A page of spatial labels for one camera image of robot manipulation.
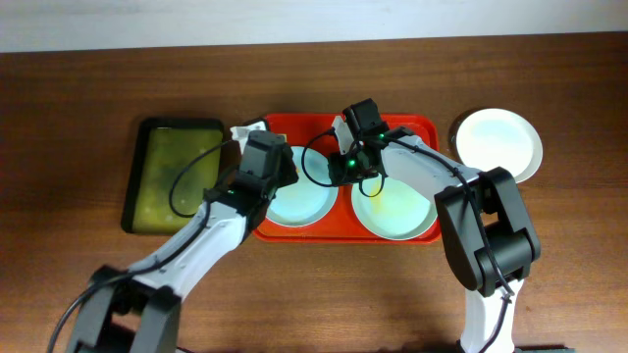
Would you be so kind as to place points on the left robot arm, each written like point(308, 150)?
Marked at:
point(139, 309)

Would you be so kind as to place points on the light blue plate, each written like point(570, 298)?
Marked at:
point(305, 202)

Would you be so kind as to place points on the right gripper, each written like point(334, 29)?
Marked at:
point(337, 176)

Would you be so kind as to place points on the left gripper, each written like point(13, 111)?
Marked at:
point(283, 167)

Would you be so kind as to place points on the pale green plate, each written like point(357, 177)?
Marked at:
point(391, 209)

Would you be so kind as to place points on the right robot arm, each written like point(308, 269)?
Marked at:
point(489, 241)

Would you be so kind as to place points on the black tray with green liquid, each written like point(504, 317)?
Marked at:
point(174, 160)

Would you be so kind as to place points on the white plate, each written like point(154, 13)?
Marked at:
point(494, 137)

